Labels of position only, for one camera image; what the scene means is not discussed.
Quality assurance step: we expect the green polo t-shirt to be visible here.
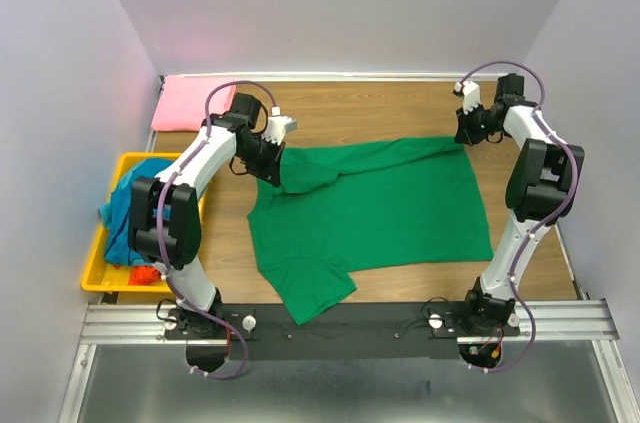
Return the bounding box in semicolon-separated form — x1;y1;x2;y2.
248;137;493;325

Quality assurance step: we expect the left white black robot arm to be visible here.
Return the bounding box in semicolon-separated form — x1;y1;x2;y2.
128;93;297;338

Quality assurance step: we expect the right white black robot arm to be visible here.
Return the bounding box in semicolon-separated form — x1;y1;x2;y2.
453;73;585;335

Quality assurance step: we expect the folded pink t-shirt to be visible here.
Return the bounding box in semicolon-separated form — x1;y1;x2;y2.
151;75;227;132

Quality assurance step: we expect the crumpled blue t-shirt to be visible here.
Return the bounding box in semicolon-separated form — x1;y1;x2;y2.
99;158;172;267

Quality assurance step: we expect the orange red t-shirt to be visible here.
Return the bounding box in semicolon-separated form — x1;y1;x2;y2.
128;266;164;287

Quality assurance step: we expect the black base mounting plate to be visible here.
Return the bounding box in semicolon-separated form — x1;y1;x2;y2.
159;299;520;365

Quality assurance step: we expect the yellow plastic bin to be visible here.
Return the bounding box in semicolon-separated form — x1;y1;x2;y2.
81;152;180;295

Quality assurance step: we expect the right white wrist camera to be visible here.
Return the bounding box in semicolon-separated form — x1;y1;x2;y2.
453;80;481;115

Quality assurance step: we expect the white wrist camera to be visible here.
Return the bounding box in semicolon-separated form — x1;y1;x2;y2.
261;115;297;145
453;80;481;115

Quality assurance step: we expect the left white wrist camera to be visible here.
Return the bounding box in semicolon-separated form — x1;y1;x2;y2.
261;115;297;145

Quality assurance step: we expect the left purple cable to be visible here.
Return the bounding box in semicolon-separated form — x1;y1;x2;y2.
154;80;281;380

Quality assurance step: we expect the aluminium frame rail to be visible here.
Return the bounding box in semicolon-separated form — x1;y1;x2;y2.
60;300;639;422

